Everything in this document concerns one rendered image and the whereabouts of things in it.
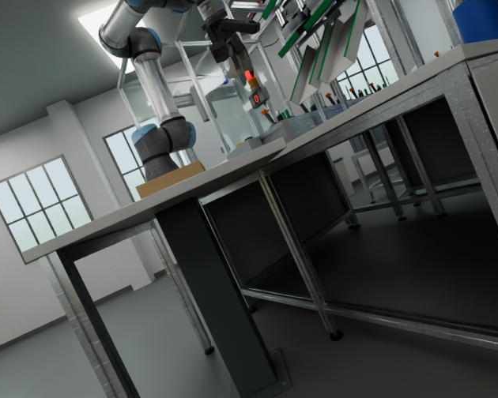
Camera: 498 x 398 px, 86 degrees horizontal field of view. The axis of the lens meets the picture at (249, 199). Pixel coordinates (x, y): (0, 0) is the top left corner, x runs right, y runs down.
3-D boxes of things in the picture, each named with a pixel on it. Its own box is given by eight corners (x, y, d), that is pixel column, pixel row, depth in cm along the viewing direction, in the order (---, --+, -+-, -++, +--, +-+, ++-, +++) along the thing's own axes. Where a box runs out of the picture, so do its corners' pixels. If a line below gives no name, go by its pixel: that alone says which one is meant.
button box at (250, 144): (253, 152, 112) (247, 139, 111) (230, 167, 129) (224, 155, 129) (265, 148, 116) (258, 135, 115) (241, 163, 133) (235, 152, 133)
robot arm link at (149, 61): (163, 158, 118) (113, 37, 113) (191, 150, 127) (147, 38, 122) (173, 150, 109) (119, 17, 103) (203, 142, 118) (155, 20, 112)
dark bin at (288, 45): (299, 35, 93) (284, 19, 92) (281, 58, 105) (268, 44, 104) (337, -2, 103) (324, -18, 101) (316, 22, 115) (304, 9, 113)
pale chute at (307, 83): (319, 89, 93) (309, 83, 92) (298, 106, 105) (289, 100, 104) (336, 28, 100) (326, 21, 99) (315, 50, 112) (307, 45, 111)
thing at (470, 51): (466, 58, 51) (460, 43, 50) (194, 201, 176) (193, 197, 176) (553, 36, 128) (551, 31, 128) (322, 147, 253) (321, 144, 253)
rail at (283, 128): (291, 144, 103) (279, 118, 103) (205, 192, 178) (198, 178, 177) (299, 140, 106) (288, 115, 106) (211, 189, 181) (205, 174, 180)
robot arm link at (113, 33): (84, 31, 105) (120, -47, 68) (113, 32, 112) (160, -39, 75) (96, 63, 108) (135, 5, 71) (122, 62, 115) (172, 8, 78)
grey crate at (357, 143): (408, 132, 255) (398, 110, 254) (353, 154, 307) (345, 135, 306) (424, 123, 278) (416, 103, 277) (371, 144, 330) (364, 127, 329)
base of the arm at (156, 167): (145, 185, 101) (133, 160, 100) (149, 189, 115) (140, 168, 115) (182, 170, 105) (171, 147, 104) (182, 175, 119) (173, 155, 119)
